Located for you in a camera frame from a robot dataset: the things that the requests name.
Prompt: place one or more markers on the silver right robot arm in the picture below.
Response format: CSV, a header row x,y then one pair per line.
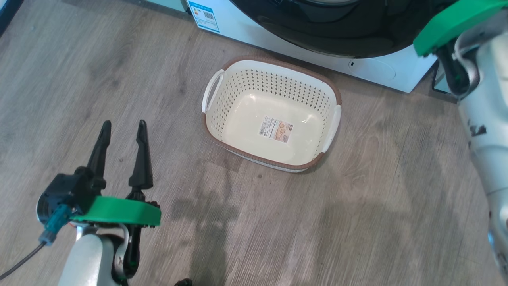
x,y
488,119

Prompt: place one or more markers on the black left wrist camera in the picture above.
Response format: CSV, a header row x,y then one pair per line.
x,y
67,190

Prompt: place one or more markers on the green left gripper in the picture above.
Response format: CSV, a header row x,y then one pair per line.
x,y
119,210

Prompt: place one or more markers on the paper sticker inside basket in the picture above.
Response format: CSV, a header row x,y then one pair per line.
x,y
276,129

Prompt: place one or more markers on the blue white energy label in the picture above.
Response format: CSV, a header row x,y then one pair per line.
x,y
204,16

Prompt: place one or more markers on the white perforated laundry basket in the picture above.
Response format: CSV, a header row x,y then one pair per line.
x,y
238,83

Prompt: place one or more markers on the black round washing machine door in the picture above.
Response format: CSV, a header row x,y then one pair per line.
x,y
337,35

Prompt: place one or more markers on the dark blue furniture edge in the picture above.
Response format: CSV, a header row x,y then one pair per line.
x,y
6,12

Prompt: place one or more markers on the white oval filter cover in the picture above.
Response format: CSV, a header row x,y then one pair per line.
x,y
373,69

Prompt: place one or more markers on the white washing machine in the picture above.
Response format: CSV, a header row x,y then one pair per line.
x,y
408,71

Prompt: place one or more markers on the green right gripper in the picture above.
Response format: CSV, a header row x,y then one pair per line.
x,y
448,24

